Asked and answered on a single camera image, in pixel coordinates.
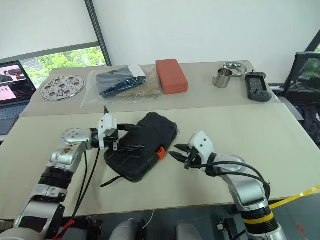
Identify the yellow tape strip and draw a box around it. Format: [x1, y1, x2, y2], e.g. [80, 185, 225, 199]
[269, 184, 320, 210]

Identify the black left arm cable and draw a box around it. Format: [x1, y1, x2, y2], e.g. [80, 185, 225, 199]
[71, 106, 109, 222]

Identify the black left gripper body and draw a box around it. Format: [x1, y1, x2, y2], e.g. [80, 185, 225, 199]
[104, 129, 120, 154]

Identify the thin white wire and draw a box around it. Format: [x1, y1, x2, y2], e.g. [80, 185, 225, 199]
[142, 209, 155, 230]

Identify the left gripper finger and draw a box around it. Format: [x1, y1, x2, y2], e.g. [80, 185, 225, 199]
[116, 146, 146, 154]
[116, 123, 143, 131]

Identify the stainless steel bowl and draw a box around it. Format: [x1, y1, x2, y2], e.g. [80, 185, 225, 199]
[221, 61, 248, 77]

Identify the grey rounded shape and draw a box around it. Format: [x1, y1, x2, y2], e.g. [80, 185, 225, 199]
[109, 218, 146, 240]

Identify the black tool case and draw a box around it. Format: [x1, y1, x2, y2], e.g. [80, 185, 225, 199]
[100, 111, 180, 188]

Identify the dark blue folded cloth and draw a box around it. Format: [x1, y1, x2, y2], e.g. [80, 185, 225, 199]
[95, 66, 147, 98]

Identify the black mesh office chair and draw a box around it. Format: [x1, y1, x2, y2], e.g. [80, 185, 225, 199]
[282, 51, 320, 111]

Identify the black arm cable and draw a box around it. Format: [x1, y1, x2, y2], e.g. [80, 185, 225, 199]
[71, 106, 109, 222]
[197, 161, 272, 201]

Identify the dark grey handheld device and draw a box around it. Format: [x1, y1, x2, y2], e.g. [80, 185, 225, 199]
[244, 70, 272, 103]

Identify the open laptop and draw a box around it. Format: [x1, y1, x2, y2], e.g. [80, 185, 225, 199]
[0, 60, 37, 136]

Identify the red strap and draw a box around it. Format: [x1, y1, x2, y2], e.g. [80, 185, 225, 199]
[57, 219, 76, 237]

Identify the red brick block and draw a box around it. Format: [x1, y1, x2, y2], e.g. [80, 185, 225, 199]
[155, 58, 189, 95]

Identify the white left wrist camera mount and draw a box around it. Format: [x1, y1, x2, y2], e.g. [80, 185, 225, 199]
[97, 113, 118, 151]

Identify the round perforated metal plate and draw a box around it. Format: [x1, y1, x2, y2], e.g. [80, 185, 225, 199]
[39, 74, 86, 102]

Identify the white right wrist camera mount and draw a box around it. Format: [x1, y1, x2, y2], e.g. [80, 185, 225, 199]
[187, 131, 215, 167]

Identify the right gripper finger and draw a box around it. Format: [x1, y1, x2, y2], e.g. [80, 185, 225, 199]
[174, 144, 193, 153]
[168, 151, 189, 165]

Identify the clear plastic bag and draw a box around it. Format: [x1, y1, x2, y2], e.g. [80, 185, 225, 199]
[80, 63, 163, 109]

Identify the dark grey window post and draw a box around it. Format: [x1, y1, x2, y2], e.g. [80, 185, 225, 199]
[84, 0, 112, 67]

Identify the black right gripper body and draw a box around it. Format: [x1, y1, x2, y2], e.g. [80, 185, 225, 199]
[183, 147, 201, 171]

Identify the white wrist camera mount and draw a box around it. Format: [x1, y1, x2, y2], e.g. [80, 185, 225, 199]
[97, 113, 118, 151]
[187, 131, 215, 167]

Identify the small black bracket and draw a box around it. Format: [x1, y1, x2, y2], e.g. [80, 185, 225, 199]
[216, 217, 241, 232]

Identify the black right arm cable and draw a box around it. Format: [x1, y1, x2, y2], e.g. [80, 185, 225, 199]
[197, 161, 272, 201]

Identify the stainless steel cup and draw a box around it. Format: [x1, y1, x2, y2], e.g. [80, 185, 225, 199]
[212, 67, 235, 89]

